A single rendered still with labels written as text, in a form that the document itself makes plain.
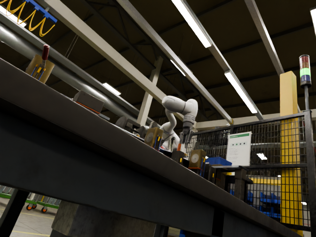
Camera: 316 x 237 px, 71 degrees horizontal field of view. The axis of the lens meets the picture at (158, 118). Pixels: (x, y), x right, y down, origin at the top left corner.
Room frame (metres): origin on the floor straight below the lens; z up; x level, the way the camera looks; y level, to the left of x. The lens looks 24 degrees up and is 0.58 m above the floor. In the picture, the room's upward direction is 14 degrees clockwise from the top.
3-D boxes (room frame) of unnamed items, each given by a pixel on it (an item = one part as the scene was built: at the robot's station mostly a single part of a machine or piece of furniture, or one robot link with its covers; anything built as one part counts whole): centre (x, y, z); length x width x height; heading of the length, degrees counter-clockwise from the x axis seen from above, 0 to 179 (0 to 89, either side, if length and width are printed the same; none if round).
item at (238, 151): (1.78, -0.75, 1.30); 0.23 x 0.02 x 0.31; 35
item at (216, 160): (1.86, -0.55, 1.09); 0.30 x 0.17 x 0.13; 30
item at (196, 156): (1.34, -0.32, 0.87); 0.12 x 0.07 x 0.35; 35
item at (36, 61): (0.79, 0.52, 0.88); 0.14 x 0.09 x 0.36; 35
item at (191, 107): (1.55, -0.23, 1.44); 0.13 x 0.11 x 0.16; 105
